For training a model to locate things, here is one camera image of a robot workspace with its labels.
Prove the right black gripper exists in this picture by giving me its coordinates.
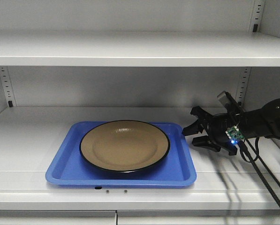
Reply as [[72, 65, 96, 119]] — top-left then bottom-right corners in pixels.
[[182, 106, 245, 156]]

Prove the beige plate with black rim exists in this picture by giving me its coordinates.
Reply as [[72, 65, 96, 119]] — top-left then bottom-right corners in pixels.
[[80, 120, 170, 173]]

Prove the blue plastic tray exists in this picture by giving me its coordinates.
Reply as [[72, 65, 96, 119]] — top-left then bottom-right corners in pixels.
[[45, 121, 197, 188]]

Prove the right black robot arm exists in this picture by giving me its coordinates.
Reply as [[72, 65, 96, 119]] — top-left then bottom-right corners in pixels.
[[182, 98, 280, 156]]

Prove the grey cabinet upper shelf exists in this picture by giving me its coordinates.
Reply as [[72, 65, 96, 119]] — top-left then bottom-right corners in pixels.
[[0, 31, 280, 67]]

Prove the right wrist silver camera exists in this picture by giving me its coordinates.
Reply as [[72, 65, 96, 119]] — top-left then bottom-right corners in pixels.
[[217, 91, 243, 114]]

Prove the right braided black cable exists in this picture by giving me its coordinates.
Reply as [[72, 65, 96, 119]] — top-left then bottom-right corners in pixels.
[[239, 138, 280, 218]]

